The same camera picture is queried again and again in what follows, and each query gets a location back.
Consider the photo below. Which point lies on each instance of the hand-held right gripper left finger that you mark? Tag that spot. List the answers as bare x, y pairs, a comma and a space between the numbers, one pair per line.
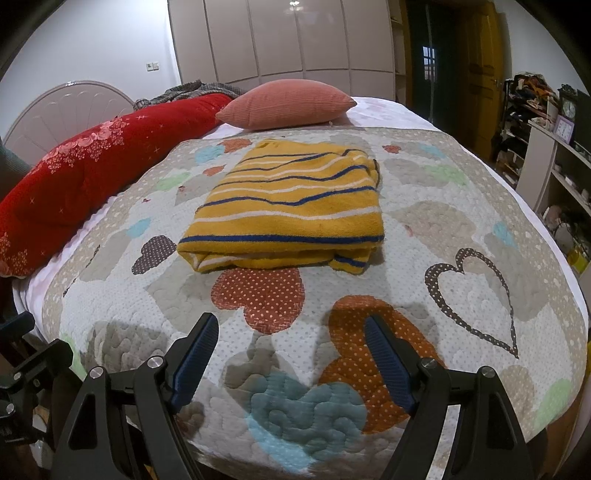
196, 364

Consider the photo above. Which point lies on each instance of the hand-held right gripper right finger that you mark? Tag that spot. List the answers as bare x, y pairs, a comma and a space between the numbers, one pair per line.
388, 365

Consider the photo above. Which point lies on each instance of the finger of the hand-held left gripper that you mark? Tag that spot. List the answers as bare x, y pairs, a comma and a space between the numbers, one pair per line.
46, 362
16, 325

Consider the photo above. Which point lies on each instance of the yellow striped sweater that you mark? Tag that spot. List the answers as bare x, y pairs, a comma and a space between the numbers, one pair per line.
291, 207

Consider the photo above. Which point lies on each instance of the patchwork heart quilt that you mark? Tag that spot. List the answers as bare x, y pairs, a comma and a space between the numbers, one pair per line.
415, 258

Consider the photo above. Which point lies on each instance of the dark grey cushion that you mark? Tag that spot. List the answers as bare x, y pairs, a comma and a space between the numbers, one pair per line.
11, 170

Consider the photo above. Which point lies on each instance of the red floral bolster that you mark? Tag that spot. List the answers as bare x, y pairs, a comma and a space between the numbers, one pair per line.
78, 170

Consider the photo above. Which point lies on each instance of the white bed headboard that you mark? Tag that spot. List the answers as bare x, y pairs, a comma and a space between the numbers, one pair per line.
60, 104

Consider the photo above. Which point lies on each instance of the grey open shelf unit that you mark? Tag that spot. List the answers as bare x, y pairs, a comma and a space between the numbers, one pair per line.
540, 166

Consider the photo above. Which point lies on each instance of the grey plaid cloth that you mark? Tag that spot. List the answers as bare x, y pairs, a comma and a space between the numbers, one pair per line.
184, 92

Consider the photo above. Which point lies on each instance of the pink pillow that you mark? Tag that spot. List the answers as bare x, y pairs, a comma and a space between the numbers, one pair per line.
286, 104

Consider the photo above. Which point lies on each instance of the cluttered shoe rack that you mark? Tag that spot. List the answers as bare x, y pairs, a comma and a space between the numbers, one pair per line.
521, 115

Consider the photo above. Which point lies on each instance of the purple table clock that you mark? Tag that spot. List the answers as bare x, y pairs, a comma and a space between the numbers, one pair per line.
564, 129

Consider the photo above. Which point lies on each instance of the yellow wooden door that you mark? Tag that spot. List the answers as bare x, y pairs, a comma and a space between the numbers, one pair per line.
482, 78

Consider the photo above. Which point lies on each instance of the black table clock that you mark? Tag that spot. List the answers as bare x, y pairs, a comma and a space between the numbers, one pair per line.
569, 108

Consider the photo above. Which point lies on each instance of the beige wardrobe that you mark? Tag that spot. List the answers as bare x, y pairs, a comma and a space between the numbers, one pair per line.
281, 37

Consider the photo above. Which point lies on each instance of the wall switch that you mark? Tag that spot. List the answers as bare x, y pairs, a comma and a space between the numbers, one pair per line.
153, 66

